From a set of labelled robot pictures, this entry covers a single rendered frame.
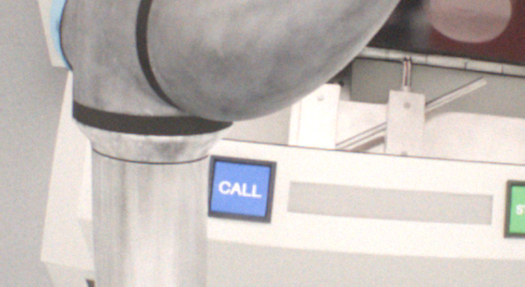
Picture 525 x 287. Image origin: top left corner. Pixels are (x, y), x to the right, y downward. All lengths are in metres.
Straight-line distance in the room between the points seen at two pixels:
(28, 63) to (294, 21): 1.55
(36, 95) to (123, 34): 1.43
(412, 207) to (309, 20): 0.37
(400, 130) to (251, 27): 0.44
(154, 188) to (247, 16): 0.17
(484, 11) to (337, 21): 0.52
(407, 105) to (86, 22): 0.42
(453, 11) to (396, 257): 0.30
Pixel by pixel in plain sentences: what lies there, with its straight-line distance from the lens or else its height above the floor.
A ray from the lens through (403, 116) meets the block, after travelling 1.11.
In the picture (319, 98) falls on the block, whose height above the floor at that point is 0.91.
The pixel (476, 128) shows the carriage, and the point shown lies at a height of 0.88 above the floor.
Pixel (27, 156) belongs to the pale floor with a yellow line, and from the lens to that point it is 2.12.
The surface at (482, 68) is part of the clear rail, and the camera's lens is 1.16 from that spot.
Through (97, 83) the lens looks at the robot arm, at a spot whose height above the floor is 1.21.
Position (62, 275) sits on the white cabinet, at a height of 0.79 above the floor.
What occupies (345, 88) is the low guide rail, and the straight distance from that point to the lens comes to 1.19.
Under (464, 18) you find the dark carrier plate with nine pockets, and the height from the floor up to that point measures 0.90.
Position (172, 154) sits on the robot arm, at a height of 1.18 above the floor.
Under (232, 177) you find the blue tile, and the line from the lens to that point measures 1.02.
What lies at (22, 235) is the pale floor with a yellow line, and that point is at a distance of 2.06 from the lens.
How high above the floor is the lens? 1.89
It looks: 62 degrees down
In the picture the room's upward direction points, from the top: 5 degrees clockwise
